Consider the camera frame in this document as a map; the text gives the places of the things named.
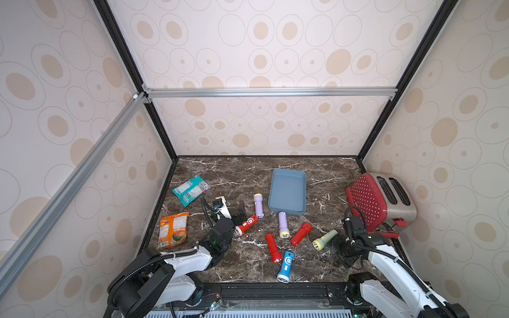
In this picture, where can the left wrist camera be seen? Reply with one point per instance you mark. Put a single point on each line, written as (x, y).
(221, 208)

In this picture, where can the teal snack packet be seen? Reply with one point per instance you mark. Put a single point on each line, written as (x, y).
(191, 190)

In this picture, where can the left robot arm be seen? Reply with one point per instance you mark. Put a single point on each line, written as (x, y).
(167, 274)

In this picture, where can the light green flashlight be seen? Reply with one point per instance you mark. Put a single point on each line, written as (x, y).
(321, 242)

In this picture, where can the diagonal aluminium rail left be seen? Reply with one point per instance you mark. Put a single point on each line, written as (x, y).
(24, 249)

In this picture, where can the purple flashlight yellow head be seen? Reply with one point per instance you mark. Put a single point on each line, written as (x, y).
(258, 199)
(284, 232)

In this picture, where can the blue flashlight white logo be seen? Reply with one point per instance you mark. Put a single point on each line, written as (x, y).
(284, 273)

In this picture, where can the blue plastic storage box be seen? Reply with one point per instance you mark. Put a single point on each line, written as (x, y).
(288, 192)

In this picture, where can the horizontal aluminium rail back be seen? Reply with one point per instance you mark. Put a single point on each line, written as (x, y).
(282, 92)

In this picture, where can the black front base frame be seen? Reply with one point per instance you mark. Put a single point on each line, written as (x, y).
(333, 293)

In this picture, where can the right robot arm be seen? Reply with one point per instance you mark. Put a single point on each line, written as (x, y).
(413, 297)

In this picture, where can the red flashlight white logo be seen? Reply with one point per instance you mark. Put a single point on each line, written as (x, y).
(241, 229)

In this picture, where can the orange snack packet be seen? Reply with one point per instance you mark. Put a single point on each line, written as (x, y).
(173, 231)

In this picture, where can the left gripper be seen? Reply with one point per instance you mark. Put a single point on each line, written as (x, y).
(241, 212)

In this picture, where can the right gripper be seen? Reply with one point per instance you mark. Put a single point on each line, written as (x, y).
(349, 226)

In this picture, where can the red and silver toaster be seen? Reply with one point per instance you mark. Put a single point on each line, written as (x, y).
(387, 206)

